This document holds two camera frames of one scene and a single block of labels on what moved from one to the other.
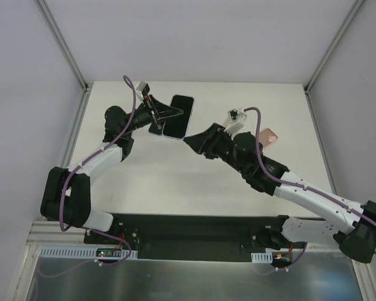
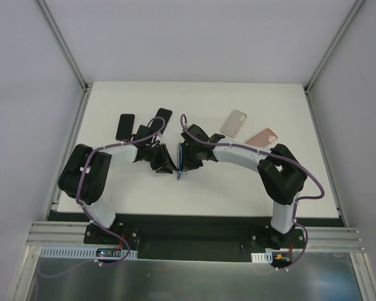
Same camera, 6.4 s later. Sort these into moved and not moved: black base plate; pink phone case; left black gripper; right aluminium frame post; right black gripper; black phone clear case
Moved: black phone clear case; left black gripper; right black gripper
Not moved: pink phone case; right aluminium frame post; black base plate
